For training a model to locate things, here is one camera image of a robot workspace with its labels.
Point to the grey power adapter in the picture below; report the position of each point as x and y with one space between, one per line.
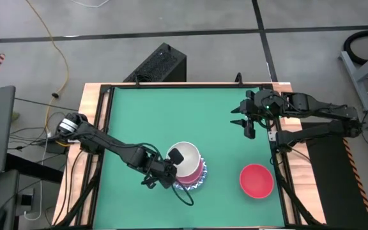
26 199

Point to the black clamp mount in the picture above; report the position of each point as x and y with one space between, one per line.
239 80

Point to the pink bowl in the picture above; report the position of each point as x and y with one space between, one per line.
195 179

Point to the black speaker box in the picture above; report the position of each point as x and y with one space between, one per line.
161 64

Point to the wooden table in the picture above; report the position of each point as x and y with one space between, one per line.
89 96

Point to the blue patterned white plate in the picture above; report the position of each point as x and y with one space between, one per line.
204 177
190 189

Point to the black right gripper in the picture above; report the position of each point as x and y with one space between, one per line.
264 105

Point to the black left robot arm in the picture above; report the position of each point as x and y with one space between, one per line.
107 142

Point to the black power supply box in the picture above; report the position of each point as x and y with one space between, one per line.
54 147

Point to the long black orange-striped mat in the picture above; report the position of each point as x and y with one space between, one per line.
331 185

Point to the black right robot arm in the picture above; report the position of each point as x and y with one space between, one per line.
327 110

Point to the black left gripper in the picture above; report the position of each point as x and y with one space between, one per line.
163 174

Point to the black desk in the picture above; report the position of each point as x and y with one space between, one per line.
34 169

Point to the white bowl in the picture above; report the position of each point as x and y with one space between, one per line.
190 159

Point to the green table mat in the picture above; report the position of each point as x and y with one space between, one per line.
209 211

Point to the grey metal stand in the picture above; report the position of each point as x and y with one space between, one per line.
355 78

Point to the black metal table frame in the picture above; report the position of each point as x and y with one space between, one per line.
105 96

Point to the red bowl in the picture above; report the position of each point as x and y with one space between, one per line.
256 181

